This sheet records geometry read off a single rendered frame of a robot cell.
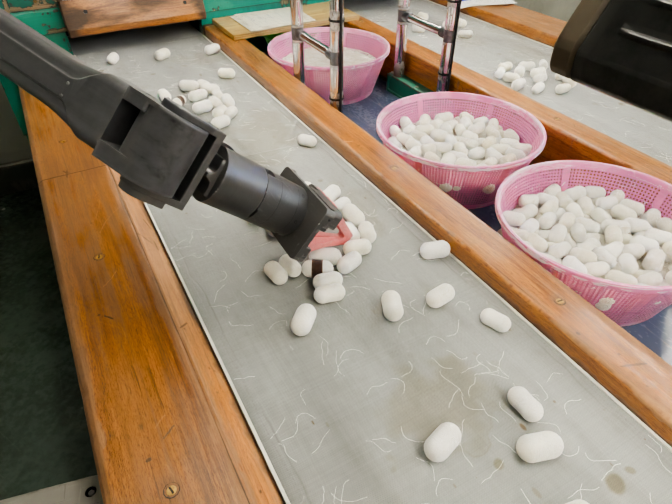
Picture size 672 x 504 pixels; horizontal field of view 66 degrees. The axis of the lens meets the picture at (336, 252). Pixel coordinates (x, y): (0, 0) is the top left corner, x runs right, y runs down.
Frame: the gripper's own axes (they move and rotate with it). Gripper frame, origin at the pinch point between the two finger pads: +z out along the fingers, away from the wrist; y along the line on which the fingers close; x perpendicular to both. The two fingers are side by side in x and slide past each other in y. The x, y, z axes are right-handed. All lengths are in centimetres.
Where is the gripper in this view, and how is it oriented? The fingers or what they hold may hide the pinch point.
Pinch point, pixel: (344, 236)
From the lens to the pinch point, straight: 61.6
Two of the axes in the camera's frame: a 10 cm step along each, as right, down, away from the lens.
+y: -4.8, -5.6, 6.8
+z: 6.6, 2.9, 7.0
